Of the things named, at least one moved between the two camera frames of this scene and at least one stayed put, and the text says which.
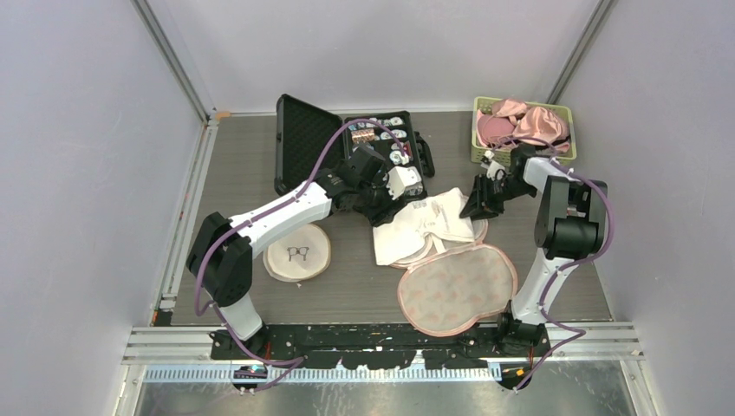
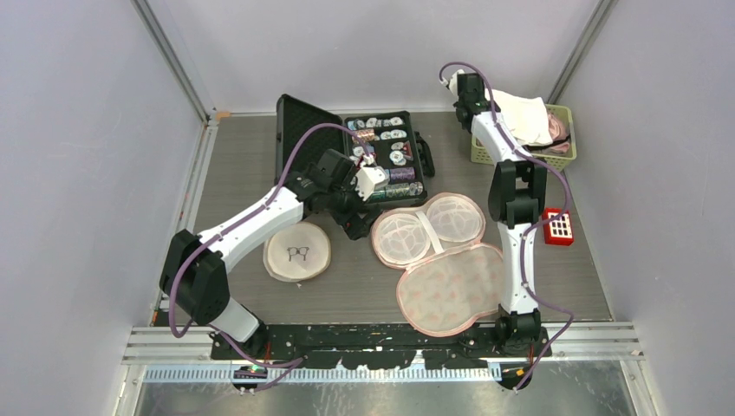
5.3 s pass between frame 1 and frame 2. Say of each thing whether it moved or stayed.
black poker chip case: stayed
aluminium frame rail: stayed
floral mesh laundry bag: stayed
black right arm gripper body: moved
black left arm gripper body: moved
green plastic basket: stayed
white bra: moved
